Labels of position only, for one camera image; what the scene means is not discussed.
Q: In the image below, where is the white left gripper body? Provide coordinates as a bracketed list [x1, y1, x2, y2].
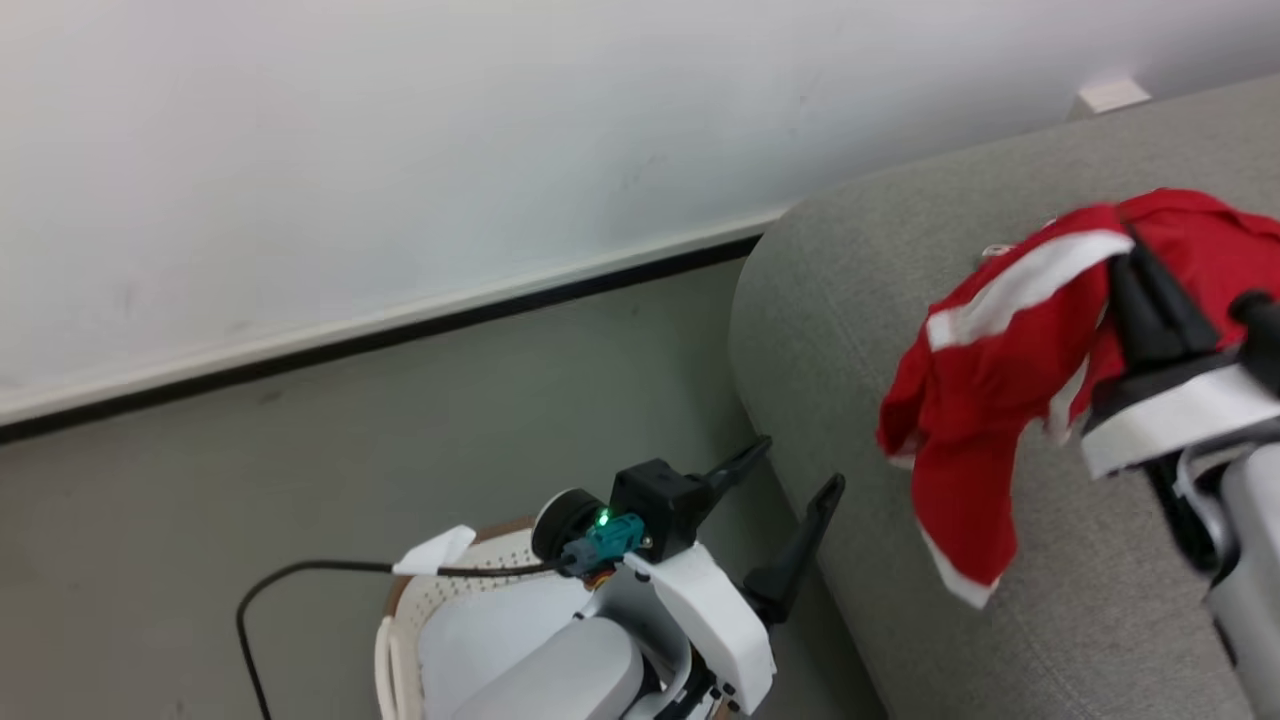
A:
[622, 543, 778, 718]

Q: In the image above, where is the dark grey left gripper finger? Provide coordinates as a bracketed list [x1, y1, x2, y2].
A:
[697, 435, 774, 506]
[741, 473, 847, 627]

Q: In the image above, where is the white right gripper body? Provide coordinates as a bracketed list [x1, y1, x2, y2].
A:
[1078, 345, 1280, 481]

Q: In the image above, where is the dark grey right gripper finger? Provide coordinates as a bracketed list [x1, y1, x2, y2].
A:
[1106, 250, 1189, 369]
[1128, 224, 1223, 357]

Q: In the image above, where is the red and white garment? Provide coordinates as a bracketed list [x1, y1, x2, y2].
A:
[876, 188, 1280, 610]

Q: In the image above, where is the grey fabric sofa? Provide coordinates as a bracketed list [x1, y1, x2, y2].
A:
[728, 72, 1280, 720]

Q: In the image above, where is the cream perforated laundry basket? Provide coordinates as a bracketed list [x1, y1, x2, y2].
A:
[374, 515, 601, 720]

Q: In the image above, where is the white wall socket box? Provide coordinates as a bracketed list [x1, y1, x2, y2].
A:
[1074, 74, 1154, 117]

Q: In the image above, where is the white cable tag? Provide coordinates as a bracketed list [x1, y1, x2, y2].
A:
[391, 524, 479, 578]

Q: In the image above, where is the white wall baseboard strip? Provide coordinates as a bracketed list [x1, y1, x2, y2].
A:
[0, 204, 793, 429]

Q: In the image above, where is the thin black cable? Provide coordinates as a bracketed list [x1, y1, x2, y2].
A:
[236, 559, 576, 720]

